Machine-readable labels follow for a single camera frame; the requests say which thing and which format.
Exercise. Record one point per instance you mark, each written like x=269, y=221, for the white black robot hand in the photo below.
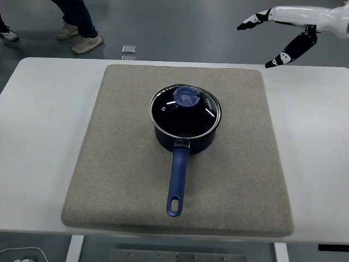
x=294, y=15

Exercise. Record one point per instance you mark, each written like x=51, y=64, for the glass pot lid blue knob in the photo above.
x=185, y=97

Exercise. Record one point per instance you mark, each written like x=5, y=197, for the silver floor socket plate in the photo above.
x=128, y=49

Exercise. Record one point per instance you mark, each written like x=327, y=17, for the person with beige shoes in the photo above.
x=81, y=19

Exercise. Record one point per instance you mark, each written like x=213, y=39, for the black bar under table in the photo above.
x=334, y=247

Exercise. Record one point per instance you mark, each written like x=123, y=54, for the beige fabric mat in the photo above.
x=109, y=163

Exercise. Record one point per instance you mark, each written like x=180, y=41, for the white table leg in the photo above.
x=75, y=249
x=281, y=253

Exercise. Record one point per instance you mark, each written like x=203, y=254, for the grey metal plate with screws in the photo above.
x=177, y=256

